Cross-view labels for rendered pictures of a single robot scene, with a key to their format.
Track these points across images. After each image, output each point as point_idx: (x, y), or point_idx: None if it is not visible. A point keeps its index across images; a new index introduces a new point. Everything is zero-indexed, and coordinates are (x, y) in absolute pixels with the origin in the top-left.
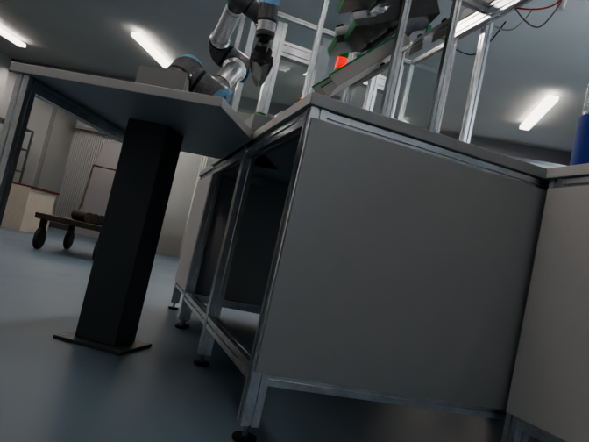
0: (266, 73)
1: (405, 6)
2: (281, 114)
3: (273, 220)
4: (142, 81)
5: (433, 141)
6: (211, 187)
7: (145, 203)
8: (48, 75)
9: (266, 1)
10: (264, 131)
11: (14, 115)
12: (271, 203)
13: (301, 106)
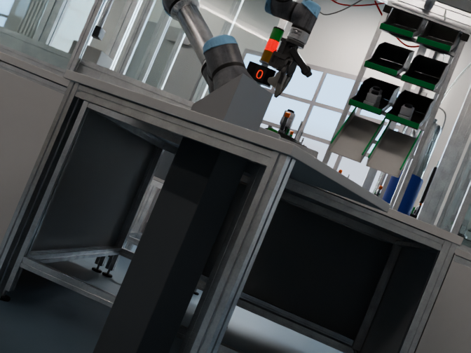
0: (285, 86)
1: (434, 118)
2: (393, 211)
3: (90, 151)
4: (240, 95)
5: None
6: (80, 125)
7: (213, 239)
8: (315, 168)
9: (315, 15)
10: (342, 197)
11: (272, 206)
12: (95, 133)
13: (442, 236)
